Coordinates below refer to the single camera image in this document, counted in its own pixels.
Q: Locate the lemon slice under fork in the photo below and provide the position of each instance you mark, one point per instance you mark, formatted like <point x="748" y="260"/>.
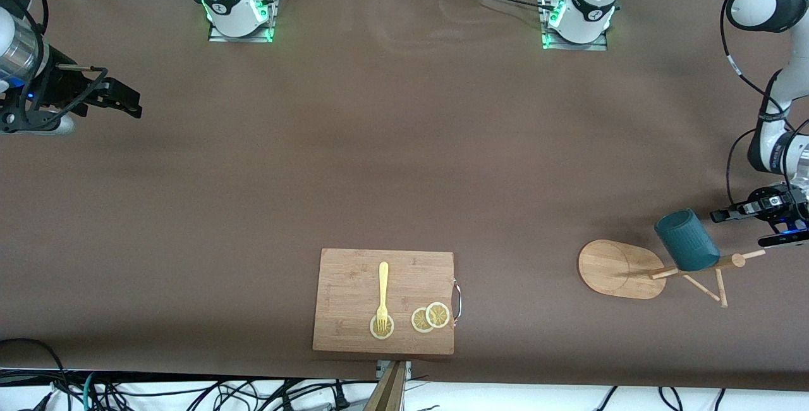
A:
<point x="374" y="333"/>

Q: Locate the wooden mug rack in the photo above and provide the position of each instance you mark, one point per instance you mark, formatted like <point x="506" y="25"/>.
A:
<point x="613" y="269"/>

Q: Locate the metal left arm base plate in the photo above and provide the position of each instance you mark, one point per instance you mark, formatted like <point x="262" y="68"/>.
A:
<point x="600" y="41"/>

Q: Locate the wooden post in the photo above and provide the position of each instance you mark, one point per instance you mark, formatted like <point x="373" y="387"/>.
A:
<point x="387" y="392"/>

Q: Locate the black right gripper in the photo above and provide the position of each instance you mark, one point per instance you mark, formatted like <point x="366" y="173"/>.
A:
<point x="59" y="84"/>

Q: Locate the small metal bracket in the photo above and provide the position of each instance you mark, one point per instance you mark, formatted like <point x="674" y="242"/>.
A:
<point x="407" y="368"/>

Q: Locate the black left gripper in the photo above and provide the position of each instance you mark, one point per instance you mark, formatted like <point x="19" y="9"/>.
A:
<point x="770" y="200"/>

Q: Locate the teal cup yellow inside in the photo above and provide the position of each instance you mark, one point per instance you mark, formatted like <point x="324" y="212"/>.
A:
<point x="686" y="240"/>

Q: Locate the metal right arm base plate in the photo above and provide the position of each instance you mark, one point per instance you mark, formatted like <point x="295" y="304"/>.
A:
<point x="268" y="19"/>

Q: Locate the yellow plastic fork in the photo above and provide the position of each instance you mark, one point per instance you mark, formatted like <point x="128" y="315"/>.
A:
<point x="383" y="284"/>

